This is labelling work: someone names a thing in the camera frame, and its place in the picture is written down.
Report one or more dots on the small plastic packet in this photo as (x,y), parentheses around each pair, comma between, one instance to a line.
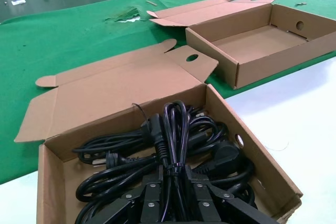
(18,1)

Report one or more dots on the small wooden stick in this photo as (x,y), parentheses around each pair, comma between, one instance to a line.
(151,3)

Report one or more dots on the green tablecloth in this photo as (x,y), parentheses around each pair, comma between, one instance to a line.
(65,40)

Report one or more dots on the empty brown cardboard box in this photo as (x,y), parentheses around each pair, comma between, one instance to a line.
(262,37)

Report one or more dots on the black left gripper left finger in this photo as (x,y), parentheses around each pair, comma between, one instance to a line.
(149,203)

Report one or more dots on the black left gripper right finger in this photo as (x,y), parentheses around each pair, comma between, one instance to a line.
(204,203)

